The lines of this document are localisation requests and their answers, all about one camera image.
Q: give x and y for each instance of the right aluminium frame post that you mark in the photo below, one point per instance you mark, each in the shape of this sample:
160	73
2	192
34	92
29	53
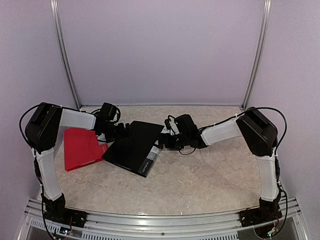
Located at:
258	53

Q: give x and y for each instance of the aluminium frame post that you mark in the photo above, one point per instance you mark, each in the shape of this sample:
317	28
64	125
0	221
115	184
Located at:
54	5
258	53

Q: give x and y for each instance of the left aluminium frame post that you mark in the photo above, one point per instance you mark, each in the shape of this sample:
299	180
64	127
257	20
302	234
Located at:
54	5

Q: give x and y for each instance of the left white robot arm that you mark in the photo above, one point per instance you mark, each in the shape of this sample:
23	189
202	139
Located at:
41	133

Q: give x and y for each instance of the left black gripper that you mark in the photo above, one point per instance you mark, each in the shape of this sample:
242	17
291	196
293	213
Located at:
128	131

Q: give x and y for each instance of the red folder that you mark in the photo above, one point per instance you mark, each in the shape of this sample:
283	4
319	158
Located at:
81	148

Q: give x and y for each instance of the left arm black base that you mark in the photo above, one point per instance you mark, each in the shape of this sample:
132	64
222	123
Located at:
56	211

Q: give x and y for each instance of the aluminium front rail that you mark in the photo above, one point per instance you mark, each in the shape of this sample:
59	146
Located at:
224	225

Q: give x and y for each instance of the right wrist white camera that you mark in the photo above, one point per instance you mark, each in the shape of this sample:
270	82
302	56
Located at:
171	126

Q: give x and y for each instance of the black folder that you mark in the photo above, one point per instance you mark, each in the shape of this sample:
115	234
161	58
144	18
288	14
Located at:
138	152

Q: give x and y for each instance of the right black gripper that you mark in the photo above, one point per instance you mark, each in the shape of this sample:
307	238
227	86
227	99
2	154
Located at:
167	144

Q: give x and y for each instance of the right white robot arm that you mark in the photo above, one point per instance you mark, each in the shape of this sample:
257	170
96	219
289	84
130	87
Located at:
258	132

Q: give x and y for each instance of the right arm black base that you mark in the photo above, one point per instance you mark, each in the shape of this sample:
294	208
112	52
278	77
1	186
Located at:
266	212

